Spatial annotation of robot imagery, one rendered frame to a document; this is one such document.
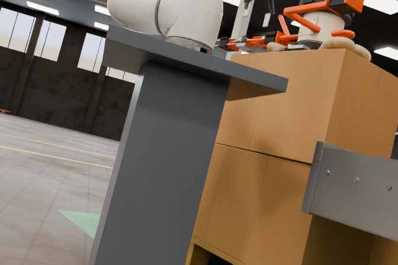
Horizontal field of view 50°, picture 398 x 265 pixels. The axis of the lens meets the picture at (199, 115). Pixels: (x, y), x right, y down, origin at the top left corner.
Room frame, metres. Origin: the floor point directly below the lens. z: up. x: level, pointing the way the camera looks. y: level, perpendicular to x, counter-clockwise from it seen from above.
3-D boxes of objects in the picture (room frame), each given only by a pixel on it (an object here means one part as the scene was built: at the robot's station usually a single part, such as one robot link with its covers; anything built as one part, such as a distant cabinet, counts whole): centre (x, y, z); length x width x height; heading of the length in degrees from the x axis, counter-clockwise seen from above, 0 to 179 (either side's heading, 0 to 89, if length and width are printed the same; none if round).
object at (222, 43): (2.16, -0.05, 1.07); 0.31 x 0.03 x 0.05; 35
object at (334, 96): (1.75, -0.41, 0.75); 0.60 x 0.40 x 0.40; 35
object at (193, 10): (1.36, 0.09, 0.93); 0.18 x 0.16 x 0.22; 70
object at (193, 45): (1.34, 0.08, 0.79); 0.22 x 0.18 x 0.06; 23
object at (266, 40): (1.95, -0.26, 1.07); 0.10 x 0.08 x 0.06; 125
